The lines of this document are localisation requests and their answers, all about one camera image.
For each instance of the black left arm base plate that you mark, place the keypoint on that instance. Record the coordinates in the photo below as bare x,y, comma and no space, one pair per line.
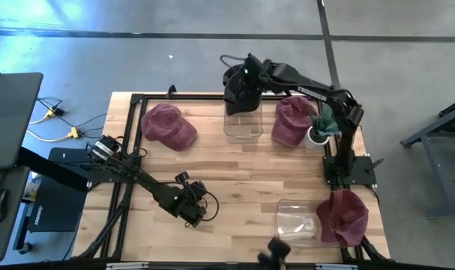
73,168

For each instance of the charcoal baseball cap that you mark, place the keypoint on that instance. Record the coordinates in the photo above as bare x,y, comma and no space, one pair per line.
244,107

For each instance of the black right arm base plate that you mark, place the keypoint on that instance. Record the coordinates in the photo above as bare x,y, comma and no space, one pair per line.
362,174

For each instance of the clear plastic bin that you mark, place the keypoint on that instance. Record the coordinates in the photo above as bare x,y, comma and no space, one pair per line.
244,129
294,225

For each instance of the black aluminium table frame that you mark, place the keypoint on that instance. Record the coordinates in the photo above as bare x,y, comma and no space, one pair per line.
197,97

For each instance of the black frame clamp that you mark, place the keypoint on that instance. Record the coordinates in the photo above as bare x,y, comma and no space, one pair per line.
171,90

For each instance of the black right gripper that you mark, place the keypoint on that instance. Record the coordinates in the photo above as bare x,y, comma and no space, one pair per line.
246,80

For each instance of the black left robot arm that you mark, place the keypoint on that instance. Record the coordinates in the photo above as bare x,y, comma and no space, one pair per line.
137,176

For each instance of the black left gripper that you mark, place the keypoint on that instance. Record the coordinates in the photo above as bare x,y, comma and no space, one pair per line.
192,210

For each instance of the snake plant in white pot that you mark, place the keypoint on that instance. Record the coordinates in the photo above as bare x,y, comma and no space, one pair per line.
317,142

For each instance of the grey metal cart frame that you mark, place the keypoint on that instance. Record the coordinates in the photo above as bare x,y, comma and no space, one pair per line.
437,172

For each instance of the maroon baseball cap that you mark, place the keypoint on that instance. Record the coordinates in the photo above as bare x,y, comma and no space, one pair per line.
167,125
292,120
343,217

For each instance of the black desk crossbar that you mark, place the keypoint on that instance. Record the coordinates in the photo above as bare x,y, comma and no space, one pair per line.
51,170

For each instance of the black computer tower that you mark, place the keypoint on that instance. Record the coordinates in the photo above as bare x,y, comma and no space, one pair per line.
58,210

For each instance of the black side desk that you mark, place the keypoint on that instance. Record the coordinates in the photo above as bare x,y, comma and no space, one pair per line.
6,240

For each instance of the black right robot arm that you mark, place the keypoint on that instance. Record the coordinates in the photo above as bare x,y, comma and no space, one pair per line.
345,142

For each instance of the silver frame bracket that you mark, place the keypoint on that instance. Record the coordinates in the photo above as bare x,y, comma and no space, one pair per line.
336,266
126,266

